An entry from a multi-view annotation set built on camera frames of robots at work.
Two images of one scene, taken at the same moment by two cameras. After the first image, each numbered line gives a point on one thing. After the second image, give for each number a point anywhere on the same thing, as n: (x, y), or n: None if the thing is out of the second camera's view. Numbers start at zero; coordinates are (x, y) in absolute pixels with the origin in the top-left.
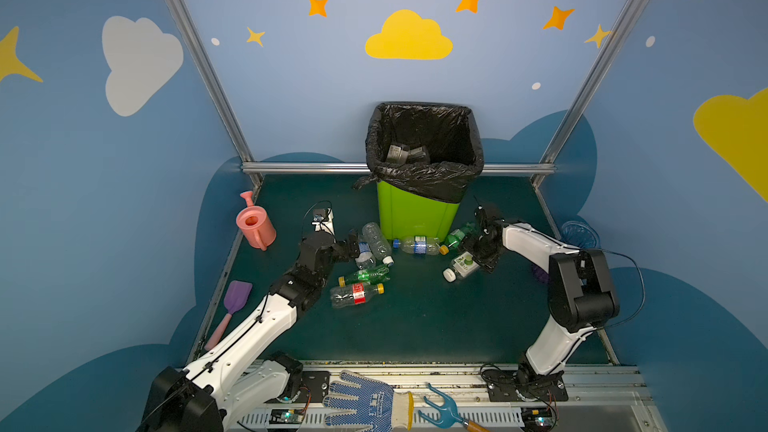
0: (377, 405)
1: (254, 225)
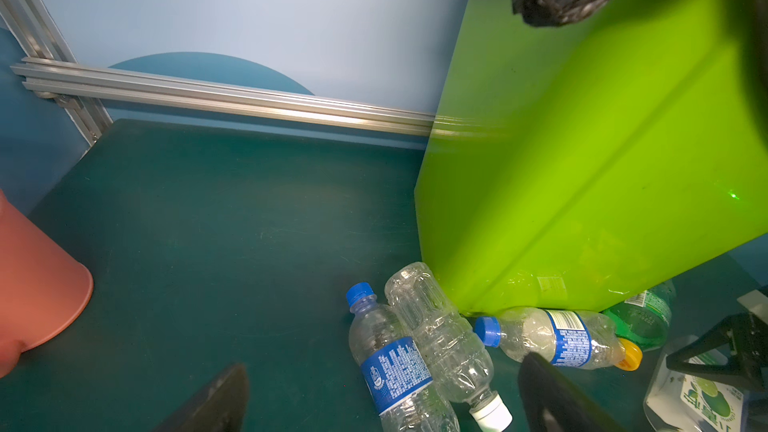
0: None
1: (43, 289)
